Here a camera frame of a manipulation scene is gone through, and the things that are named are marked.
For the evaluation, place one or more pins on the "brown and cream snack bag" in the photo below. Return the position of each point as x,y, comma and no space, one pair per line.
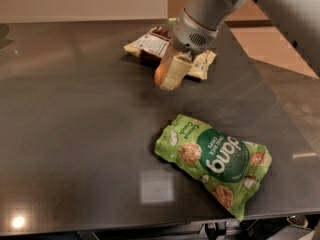
152,47

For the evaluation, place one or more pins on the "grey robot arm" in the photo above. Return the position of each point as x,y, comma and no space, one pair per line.
199,21

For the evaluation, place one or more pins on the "green rice chips bag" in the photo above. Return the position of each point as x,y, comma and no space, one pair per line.
230,169

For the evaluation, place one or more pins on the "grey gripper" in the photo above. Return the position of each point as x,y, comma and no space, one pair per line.
189,36

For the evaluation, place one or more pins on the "orange fruit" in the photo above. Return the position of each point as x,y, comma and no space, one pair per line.
159,73

